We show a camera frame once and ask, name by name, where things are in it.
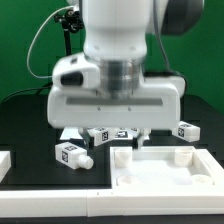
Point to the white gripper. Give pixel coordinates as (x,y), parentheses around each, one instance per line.
(155,104)

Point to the white square tabletop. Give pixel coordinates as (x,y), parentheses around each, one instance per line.
(165,166)

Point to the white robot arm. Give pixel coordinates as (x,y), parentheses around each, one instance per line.
(105,85)

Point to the white sheet with tags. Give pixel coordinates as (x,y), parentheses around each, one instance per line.
(73,133)

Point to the white left barrier block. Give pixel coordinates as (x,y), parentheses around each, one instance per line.
(5,163)

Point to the white front barrier wall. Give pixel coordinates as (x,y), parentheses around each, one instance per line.
(91,203)

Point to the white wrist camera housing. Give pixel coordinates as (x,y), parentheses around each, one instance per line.
(76,71)

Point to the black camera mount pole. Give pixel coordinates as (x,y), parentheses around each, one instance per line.
(71,22)

